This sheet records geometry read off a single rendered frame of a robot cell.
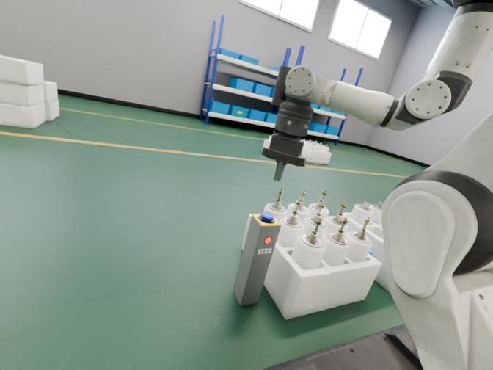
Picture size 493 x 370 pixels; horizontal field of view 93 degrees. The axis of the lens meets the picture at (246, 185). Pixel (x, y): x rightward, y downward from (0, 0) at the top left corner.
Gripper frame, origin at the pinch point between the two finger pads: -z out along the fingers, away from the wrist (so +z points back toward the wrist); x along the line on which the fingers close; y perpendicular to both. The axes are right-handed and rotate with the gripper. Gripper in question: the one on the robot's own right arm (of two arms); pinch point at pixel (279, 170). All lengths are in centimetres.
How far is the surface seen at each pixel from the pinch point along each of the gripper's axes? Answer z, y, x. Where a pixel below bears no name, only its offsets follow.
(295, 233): -23.8, -13.6, -8.8
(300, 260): -28.0, -5.2, -13.5
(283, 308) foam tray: -44.9, -0.5, -13.5
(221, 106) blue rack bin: -8, -386, 232
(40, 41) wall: 34, -215, 499
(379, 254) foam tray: -35, -46, -45
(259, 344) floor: -47, 14, -10
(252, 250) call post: -25.7, 4.1, 0.7
